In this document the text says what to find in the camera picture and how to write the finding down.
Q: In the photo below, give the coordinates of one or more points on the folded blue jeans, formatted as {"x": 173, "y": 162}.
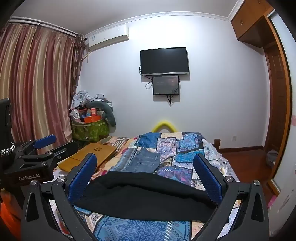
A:
{"x": 143, "y": 161}

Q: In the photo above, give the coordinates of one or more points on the grey clothes heap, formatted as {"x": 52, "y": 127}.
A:
{"x": 272, "y": 158}

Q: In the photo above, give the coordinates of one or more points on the wooden overhead cabinet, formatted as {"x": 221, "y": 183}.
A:
{"x": 249, "y": 20}

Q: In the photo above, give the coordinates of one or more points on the black pants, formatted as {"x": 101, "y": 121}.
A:
{"x": 143, "y": 194}

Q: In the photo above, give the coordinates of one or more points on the wooden door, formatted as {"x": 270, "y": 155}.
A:
{"x": 275, "y": 97}

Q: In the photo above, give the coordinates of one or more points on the wooden bed post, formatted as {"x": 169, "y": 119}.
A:
{"x": 216, "y": 143}

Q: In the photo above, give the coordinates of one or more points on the curtain rod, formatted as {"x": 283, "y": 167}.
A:
{"x": 41, "y": 24}

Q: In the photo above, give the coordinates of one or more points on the yellow foam tube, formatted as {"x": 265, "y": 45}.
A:
{"x": 163, "y": 121}

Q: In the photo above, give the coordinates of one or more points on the green bag with clutter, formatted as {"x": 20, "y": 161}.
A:
{"x": 81, "y": 97}

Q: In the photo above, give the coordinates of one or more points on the floral bed sheet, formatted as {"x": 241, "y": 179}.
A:
{"x": 115, "y": 141}

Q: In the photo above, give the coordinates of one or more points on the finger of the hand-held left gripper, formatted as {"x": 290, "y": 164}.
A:
{"x": 59, "y": 151}
{"x": 45, "y": 141}

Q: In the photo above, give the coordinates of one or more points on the orange cloth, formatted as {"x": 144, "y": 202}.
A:
{"x": 8, "y": 208}

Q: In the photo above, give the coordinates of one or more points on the grey long pillow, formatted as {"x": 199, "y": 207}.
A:
{"x": 110, "y": 115}

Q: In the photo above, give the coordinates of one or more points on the blue patchwork blanket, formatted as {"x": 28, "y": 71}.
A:
{"x": 180, "y": 150}

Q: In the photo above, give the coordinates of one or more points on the orange box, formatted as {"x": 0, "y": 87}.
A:
{"x": 92, "y": 119}

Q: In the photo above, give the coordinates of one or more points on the small red box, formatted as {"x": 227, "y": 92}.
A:
{"x": 93, "y": 112}

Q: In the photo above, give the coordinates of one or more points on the black wall television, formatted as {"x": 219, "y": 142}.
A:
{"x": 164, "y": 61}

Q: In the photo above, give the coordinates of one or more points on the white air conditioner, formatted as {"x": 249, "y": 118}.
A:
{"x": 106, "y": 38}

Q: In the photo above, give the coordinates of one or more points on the wooden lap desk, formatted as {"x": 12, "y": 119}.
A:
{"x": 97, "y": 151}

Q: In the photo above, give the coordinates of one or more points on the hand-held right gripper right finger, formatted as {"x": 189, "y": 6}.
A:
{"x": 209, "y": 178}

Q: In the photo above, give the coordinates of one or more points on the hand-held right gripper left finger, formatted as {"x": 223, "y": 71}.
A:
{"x": 83, "y": 176}

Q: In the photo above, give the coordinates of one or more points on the pink striped curtain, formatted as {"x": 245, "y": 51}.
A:
{"x": 34, "y": 81}

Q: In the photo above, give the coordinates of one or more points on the small black wall monitor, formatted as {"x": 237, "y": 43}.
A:
{"x": 166, "y": 84}

